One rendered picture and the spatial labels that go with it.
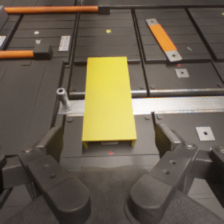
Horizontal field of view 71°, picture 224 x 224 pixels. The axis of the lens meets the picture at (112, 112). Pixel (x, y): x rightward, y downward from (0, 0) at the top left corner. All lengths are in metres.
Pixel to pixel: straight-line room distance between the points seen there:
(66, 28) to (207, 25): 0.34
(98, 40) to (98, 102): 0.18
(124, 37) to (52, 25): 0.18
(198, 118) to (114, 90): 0.14
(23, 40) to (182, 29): 0.36
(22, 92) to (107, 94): 0.14
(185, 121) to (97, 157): 0.15
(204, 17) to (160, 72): 0.23
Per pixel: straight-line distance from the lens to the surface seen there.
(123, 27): 0.42
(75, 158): 0.22
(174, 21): 0.47
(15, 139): 0.25
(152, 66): 0.34
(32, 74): 0.32
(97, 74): 0.27
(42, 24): 0.47
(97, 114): 0.22
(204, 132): 0.28
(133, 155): 0.22
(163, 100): 0.30
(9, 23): 0.50
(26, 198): 0.23
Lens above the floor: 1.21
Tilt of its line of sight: 58 degrees down
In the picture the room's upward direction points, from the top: straight up
